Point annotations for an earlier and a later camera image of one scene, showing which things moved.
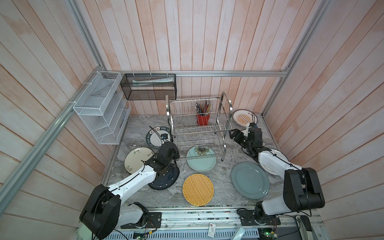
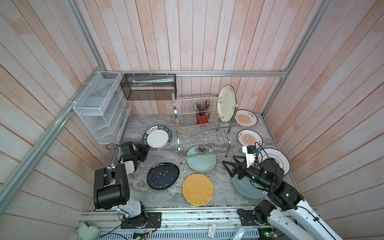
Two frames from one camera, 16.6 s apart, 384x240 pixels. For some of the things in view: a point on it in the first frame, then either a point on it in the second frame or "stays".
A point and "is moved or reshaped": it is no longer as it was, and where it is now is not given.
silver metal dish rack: (199, 125) stays
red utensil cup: (202, 120) stays
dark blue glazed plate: (165, 178) stays
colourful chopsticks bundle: (203, 107) stays
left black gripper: (176, 153) to (144, 149)
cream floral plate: (135, 158) is moved or reshaped
